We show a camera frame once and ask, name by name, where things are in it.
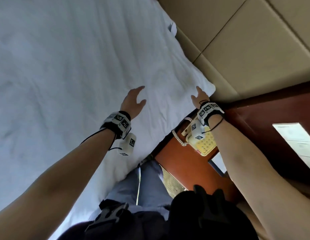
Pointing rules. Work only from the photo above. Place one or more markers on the person's left hand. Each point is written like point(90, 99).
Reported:
point(130, 104)

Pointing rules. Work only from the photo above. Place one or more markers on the grey-blue trousers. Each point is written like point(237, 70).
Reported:
point(150, 187)

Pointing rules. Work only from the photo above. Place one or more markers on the beige desk telephone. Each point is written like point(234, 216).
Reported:
point(208, 146)

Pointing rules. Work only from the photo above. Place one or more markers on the black plastic buckle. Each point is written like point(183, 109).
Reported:
point(107, 216)

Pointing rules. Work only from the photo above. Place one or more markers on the person's left thumb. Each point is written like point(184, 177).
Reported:
point(142, 104)

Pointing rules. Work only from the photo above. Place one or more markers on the left wrist camera with markers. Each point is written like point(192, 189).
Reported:
point(122, 123)

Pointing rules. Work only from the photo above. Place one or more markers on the small white card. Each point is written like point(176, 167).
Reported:
point(218, 163)

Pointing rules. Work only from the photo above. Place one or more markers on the wrist camera with markers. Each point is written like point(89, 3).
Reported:
point(122, 123)
point(207, 109)

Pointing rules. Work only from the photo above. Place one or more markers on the person's left forearm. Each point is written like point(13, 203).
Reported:
point(57, 179)

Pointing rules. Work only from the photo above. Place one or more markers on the red-brown wooden nightstand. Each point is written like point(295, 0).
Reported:
point(190, 169)

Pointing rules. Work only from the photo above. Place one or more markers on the white bed sheet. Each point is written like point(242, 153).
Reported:
point(70, 72)

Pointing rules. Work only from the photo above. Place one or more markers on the person's right forearm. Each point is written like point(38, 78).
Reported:
point(245, 167)

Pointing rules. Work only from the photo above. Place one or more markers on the large white paper card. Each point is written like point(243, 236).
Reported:
point(297, 141)

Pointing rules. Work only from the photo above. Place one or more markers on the beige padded headboard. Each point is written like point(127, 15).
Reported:
point(245, 34)

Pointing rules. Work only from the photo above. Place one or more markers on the person's right hand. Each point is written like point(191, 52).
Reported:
point(201, 98)

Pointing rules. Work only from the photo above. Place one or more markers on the person's right thumb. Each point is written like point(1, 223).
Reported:
point(193, 98)

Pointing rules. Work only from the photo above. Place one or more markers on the black waist bag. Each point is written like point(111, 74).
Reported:
point(207, 217)

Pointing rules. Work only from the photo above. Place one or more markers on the right wrist camera with markers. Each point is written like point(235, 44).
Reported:
point(207, 109)

